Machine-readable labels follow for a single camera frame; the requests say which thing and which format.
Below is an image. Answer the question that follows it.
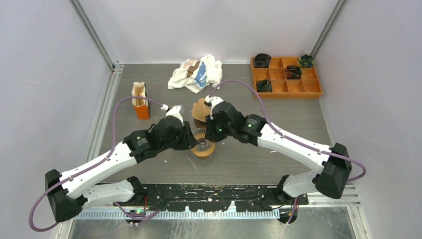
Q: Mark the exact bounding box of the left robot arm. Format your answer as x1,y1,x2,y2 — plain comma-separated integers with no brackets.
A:
45,116,197,223

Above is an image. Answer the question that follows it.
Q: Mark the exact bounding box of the rolled dark green tie front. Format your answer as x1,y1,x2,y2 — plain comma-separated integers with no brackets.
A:
256,79,272,93

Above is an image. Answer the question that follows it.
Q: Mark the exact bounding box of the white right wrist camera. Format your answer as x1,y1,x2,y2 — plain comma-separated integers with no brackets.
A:
204,95,224,120

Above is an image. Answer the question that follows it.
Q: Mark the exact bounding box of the rolled dark tie back left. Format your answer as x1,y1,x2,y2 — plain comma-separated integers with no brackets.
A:
253,53,272,68

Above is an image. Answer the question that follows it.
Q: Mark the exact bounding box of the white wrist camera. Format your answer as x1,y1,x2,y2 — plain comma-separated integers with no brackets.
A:
160,104,184,123
204,95,224,120

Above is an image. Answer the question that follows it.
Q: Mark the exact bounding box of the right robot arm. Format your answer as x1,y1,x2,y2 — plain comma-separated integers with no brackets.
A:
204,97,352,205

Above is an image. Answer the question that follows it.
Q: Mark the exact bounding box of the crumpled white plastic bag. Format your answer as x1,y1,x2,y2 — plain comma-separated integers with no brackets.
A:
167,54,222,94

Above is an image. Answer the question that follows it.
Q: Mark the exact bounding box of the orange coffee filter box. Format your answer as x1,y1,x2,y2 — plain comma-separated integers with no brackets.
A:
131,82,150,120

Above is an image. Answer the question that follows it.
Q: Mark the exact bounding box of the orange wooden compartment tray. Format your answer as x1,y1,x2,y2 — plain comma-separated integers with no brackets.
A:
250,56,323,99

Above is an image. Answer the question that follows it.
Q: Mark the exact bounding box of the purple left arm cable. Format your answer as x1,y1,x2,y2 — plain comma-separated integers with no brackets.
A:
28,96,166,233

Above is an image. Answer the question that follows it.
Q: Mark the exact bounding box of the rolled green floral tie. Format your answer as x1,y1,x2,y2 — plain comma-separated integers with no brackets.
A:
298,54,314,68

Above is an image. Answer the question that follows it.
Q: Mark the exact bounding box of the rolled orange floral tie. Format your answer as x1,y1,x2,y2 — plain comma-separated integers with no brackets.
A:
285,65,302,80

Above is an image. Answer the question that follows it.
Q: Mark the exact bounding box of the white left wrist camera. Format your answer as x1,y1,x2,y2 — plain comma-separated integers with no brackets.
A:
160,104,184,123

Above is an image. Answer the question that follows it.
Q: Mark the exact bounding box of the light wooden dripper ring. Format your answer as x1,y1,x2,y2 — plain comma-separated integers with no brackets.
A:
190,141,216,159

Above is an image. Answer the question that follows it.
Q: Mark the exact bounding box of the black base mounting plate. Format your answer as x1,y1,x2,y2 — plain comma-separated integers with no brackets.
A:
120,184,293,212

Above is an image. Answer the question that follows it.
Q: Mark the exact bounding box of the aluminium frame rail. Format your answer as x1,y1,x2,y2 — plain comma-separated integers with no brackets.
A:
74,184,360,224

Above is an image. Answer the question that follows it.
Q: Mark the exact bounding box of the brown paper coffee filter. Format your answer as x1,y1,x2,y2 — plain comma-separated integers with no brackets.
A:
192,98,211,122

